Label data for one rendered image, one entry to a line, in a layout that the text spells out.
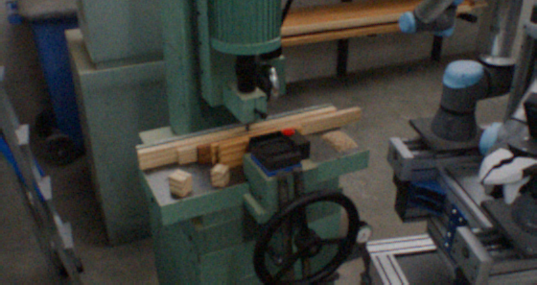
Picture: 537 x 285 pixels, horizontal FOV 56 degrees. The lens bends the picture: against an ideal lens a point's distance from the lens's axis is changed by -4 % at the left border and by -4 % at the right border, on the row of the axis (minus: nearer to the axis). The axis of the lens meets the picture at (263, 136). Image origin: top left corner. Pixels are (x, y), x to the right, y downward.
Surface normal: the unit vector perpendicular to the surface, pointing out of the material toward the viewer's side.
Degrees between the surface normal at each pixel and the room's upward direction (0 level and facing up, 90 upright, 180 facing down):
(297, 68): 90
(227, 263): 90
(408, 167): 90
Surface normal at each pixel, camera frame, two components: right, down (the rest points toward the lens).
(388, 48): 0.40, 0.44
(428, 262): 0.00, -0.88
